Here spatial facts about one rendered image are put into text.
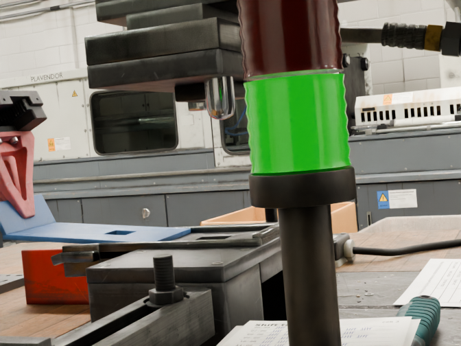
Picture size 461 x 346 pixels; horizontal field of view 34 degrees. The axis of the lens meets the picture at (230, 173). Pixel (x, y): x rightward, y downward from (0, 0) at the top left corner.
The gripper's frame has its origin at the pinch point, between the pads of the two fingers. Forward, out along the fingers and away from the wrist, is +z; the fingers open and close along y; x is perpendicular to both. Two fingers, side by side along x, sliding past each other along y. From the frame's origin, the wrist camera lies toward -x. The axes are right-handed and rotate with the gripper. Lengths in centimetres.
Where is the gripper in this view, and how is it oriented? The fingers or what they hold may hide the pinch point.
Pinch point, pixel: (22, 210)
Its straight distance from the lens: 68.4
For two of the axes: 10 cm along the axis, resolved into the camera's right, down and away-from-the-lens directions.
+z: 4.7, 8.7, -1.0
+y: 8.0, -4.7, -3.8
